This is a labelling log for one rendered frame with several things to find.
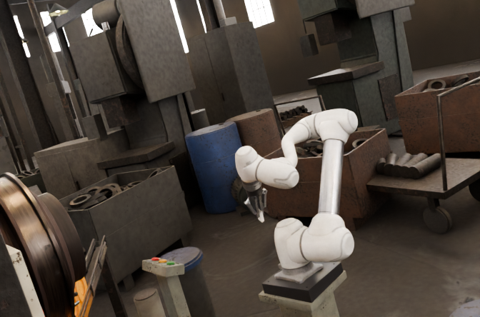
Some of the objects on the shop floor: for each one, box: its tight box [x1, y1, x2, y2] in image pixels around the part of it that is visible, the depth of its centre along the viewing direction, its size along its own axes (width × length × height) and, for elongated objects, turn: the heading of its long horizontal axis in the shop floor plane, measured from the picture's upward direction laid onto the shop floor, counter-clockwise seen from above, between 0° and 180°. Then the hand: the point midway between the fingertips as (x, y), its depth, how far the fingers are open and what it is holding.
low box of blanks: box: [261, 129, 393, 231], centre depth 400 cm, size 93×73×66 cm
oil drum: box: [184, 121, 243, 214], centre depth 509 cm, size 59×59×89 cm
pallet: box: [277, 105, 313, 129], centre depth 990 cm, size 120×82×32 cm
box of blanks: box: [59, 166, 194, 293], centre depth 409 cm, size 103×83×77 cm
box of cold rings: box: [394, 71, 480, 158], centre depth 463 cm, size 103×83×75 cm
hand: (260, 215), depth 224 cm, fingers closed
